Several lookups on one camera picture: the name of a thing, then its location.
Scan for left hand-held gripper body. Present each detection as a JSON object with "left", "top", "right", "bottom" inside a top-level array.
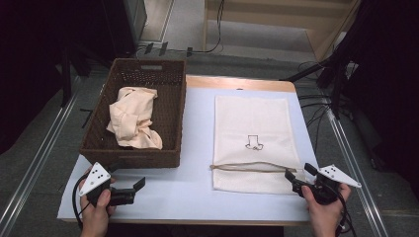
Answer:
[{"left": 78, "top": 161, "right": 136, "bottom": 208}]

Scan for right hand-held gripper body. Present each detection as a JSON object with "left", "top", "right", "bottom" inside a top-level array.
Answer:
[{"left": 293, "top": 164, "right": 363, "bottom": 206}]

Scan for cream cloth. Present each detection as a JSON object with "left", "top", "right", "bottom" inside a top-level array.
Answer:
[{"left": 106, "top": 86, "right": 164, "bottom": 150}]

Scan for white drawstring bag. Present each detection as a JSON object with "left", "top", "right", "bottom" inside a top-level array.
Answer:
[{"left": 211, "top": 95, "right": 302, "bottom": 196}]

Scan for brown wicker basket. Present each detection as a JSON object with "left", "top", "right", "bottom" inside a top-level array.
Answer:
[{"left": 79, "top": 57, "right": 188, "bottom": 170}]

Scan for person's right hand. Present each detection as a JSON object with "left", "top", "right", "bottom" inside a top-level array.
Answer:
[{"left": 300, "top": 183, "right": 353, "bottom": 237}]

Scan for person's left hand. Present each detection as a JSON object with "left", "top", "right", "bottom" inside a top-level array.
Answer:
[{"left": 78, "top": 166, "right": 117, "bottom": 237}]

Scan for white table mat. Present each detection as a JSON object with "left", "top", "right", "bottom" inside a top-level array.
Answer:
[{"left": 56, "top": 86, "right": 320, "bottom": 222}]

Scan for black tripod stand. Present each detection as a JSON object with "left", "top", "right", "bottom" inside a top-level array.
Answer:
[{"left": 279, "top": 54, "right": 351, "bottom": 120}]

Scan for black metal stand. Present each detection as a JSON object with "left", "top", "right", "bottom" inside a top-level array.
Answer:
[{"left": 59, "top": 45, "right": 72, "bottom": 109}]

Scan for dark curtain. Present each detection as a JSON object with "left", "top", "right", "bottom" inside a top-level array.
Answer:
[{"left": 339, "top": 0, "right": 419, "bottom": 198}]

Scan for grey cabinet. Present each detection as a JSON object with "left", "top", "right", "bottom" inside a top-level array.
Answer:
[{"left": 123, "top": 0, "right": 148, "bottom": 44}]

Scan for wooden platform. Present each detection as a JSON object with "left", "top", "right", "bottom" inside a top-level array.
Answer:
[{"left": 202, "top": 0, "right": 363, "bottom": 62}]

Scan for metal floor rail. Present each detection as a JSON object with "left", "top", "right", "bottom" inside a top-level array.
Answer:
[
  {"left": 0, "top": 76, "right": 82, "bottom": 237},
  {"left": 325, "top": 108, "right": 390, "bottom": 237}
]

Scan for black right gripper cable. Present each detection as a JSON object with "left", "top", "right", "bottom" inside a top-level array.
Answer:
[{"left": 335, "top": 190, "right": 359, "bottom": 237}]

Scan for black floor cables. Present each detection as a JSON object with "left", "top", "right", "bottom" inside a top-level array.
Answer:
[{"left": 296, "top": 60, "right": 331, "bottom": 154}]

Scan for black hanging cable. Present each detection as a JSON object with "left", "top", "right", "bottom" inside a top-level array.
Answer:
[{"left": 166, "top": 0, "right": 226, "bottom": 54}]

